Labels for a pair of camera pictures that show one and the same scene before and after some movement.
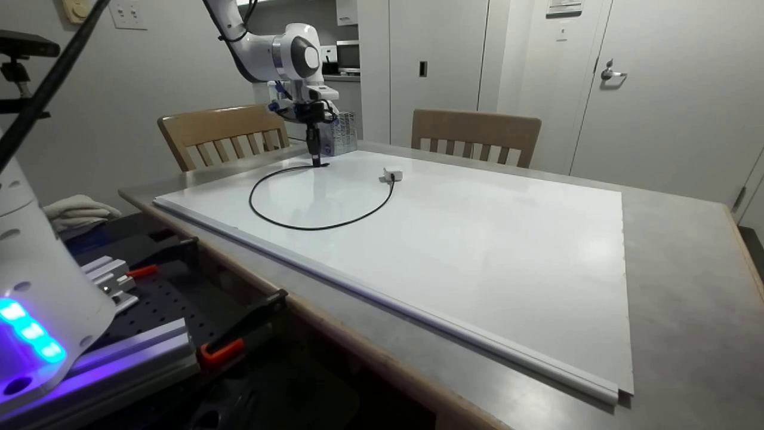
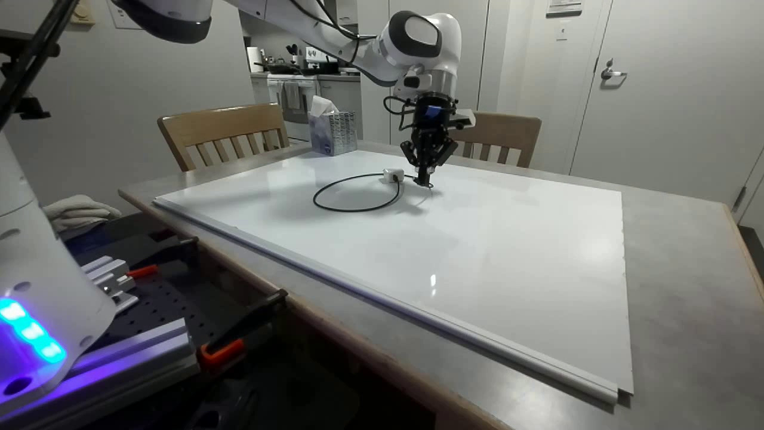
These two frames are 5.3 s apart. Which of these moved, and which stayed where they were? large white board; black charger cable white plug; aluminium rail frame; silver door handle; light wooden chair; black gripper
Moved: black charger cable white plug; black gripper
Stayed: large white board; light wooden chair; silver door handle; aluminium rail frame
